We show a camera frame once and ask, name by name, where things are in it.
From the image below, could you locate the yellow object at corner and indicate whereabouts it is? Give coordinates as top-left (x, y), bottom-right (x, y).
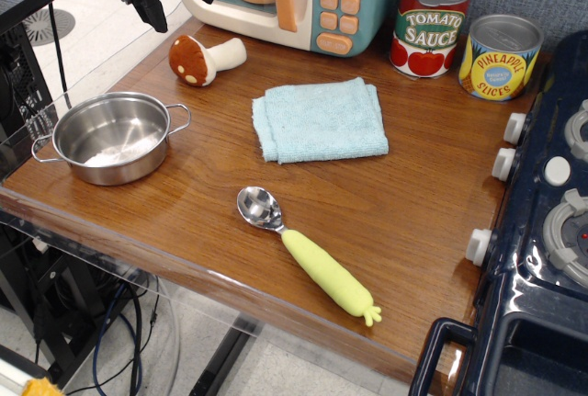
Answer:
top-left (20, 378), bottom-right (63, 396)

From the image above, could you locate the black floor cable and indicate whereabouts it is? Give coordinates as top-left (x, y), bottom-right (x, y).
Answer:
top-left (63, 276), bottom-right (162, 396)

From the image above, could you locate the stainless steel pot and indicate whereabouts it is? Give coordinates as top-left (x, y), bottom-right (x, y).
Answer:
top-left (31, 92), bottom-right (192, 187)

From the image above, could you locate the plush brown mushroom toy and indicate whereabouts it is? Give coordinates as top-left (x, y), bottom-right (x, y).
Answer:
top-left (168, 35), bottom-right (247, 87)

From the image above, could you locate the tomato sauce can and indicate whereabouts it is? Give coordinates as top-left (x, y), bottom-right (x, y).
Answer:
top-left (390, 0), bottom-right (470, 78)

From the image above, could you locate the light blue cloth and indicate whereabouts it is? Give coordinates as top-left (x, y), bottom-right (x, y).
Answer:
top-left (252, 77), bottom-right (389, 164)

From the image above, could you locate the blue floor cable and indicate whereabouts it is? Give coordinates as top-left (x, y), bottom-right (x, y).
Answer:
top-left (91, 281), bottom-right (143, 396)

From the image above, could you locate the spoon with yellow handle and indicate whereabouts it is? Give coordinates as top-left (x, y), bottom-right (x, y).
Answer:
top-left (236, 187), bottom-right (382, 327)

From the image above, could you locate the black table leg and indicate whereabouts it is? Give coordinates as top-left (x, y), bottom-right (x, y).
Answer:
top-left (188, 313), bottom-right (262, 396)

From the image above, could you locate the dark blue toy stove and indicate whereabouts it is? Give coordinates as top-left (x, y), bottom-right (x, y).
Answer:
top-left (410, 31), bottom-right (587, 395)

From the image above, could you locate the pineapple slices can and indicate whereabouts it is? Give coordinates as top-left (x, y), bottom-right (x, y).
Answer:
top-left (458, 14), bottom-right (544, 102)

